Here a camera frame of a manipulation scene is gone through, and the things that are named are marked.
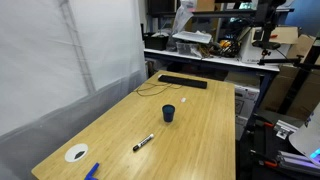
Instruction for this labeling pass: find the white-topped workbench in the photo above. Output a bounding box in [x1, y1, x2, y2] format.
[143, 48, 281, 111]

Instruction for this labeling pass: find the black white dry-erase marker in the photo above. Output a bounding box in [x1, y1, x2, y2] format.
[132, 133, 155, 152]

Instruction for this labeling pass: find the blue plastic bracket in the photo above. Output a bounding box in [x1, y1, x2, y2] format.
[83, 162, 101, 180]

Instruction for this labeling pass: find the large brown cardboard box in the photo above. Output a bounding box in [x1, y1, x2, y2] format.
[259, 34, 320, 122]

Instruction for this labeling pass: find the white fabric curtain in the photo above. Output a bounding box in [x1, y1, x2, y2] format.
[0, 0, 148, 180]

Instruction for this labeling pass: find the white boxy machine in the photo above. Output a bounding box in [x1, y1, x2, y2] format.
[239, 26, 291, 65]

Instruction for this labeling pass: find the clear plastic container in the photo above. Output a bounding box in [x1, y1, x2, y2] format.
[175, 41, 203, 58]

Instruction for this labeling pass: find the clear plastic bag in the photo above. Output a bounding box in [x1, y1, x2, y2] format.
[166, 0, 198, 52]

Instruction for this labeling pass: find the silver aluminium extrusion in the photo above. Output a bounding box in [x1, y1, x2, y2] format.
[273, 119, 300, 141]
[276, 150, 320, 177]

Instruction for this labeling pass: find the thin dark cable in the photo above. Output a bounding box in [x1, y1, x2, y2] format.
[134, 81, 183, 98]

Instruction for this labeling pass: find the white flat keyboard tray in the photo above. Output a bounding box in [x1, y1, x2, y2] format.
[172, 30, 213, 45]

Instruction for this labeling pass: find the dark blue plastic cup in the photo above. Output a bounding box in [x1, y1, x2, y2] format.
[161, 104, 176, 123]

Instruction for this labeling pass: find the white cabinet with red label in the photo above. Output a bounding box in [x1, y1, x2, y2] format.
[234, 83, 261, 141]

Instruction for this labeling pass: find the dark overhead shelf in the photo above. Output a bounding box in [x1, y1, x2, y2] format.
[146, 8, 295, 20]

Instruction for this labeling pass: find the black camera stand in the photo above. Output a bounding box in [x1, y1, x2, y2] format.
[251, 0, 288, 51]

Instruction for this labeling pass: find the black slanted pole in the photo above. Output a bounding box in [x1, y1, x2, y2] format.
[278, 36, 320, 116]

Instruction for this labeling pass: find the long black power strip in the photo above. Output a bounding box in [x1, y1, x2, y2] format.
[157, 74, 208, 90]

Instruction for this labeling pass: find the tangle of coloured wires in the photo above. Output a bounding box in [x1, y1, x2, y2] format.
[199, 39, 242, 59]

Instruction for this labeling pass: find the small cardboard box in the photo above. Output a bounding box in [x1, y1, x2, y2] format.
[269, 26, 299, 45]

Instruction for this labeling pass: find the black storage bin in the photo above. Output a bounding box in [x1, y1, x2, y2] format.
[144, 32, 170, 51]

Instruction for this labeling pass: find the white round disc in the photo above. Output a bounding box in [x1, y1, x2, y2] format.
[64, 143, 90, 163]

